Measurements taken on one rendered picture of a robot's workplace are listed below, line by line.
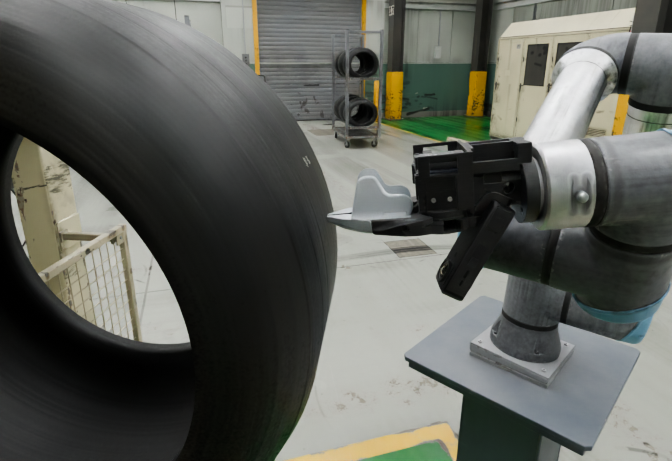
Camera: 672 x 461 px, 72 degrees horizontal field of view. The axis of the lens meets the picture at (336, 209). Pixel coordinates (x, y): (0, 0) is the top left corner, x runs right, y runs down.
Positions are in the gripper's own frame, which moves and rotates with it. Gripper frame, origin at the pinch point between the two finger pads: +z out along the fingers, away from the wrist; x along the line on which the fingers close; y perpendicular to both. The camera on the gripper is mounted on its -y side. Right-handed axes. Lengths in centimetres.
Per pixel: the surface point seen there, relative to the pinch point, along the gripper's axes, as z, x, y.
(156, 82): 10.0, 14.8, 16.7
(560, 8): -405, -1087, 84
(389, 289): 2, -224, -124
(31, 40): 17.1, 16.6, 20.4
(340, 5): 80, -1174, 165
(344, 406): 22, -115, -121
